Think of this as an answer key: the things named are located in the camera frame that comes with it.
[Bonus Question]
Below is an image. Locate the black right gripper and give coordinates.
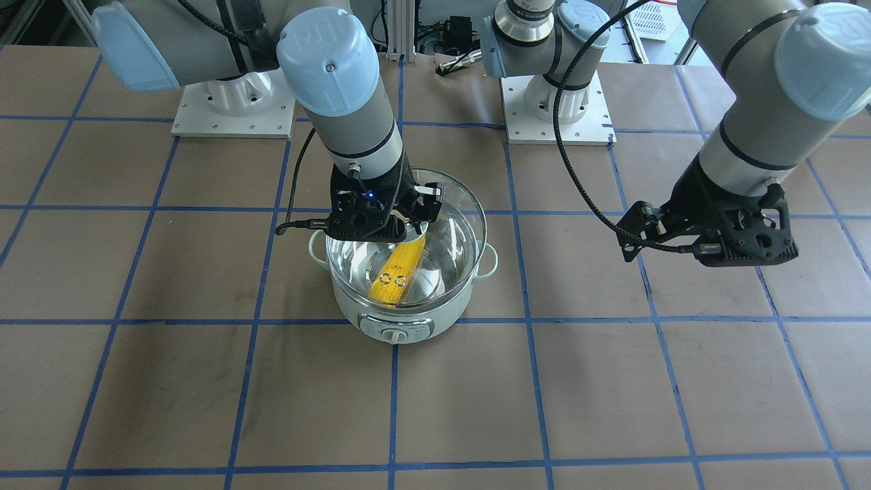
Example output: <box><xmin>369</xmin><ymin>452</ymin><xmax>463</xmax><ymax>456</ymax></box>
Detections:
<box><xmin>325</xmin><ymin>154</ymin><xmax>444</xmax><ymax>243</ymax></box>

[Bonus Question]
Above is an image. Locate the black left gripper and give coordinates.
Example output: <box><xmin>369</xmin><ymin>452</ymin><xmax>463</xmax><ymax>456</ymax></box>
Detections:
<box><xmin>660</xmin><ymin>161</ymin><xmax>799</xmax><ymax>267</ymax></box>

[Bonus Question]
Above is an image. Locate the glass pot lid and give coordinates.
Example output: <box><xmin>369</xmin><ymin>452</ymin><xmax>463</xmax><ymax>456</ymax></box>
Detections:
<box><xmin>326</xmin><ymin>168</ymin><xmax>492</xmax><ymax>310</ymax></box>

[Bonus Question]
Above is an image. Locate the yellow corn cob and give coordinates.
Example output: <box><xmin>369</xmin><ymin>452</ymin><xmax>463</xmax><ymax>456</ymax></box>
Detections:
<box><xmin>368</xmin><ymin>235</ymin><xmax>426</xmax><ymax>307</ymax></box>

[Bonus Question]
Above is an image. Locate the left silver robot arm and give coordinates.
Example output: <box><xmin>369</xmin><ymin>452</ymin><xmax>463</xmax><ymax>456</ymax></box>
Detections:
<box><xmin>478</xmin><ymin>1</ymin><xmax>870</xmax><ymax>267</ymax></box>

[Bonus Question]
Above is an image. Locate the pale green steel pot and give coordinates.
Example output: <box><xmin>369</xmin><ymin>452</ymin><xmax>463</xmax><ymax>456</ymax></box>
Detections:
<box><xmin>308</xmin><ymin>170</ymin><xmax>499</xmax><ymax>345</ymax></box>

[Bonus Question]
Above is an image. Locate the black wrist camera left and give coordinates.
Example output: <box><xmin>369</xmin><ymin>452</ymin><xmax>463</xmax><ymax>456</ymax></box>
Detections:
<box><xmin>616</xmin><ymin>201</ymin><xmax>665</xmax><ymax>263</ymax></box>

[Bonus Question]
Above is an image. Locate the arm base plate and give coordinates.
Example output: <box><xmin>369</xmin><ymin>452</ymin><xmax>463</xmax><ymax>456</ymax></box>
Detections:
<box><xmin>500</xmin><ymin>71</ymin><xmax>617</xmax><ymax>146</ymax></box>
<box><xmin>171</xmin><ymin>69</ymin><xmax>295</xmax><ymax>139</ymax></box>

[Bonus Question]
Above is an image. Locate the aluminium frame post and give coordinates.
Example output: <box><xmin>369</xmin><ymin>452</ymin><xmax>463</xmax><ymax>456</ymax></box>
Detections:
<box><xmin>384</xmin><ymin>0</ymin><xmax>418</xmax><ymax>64</ymax></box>

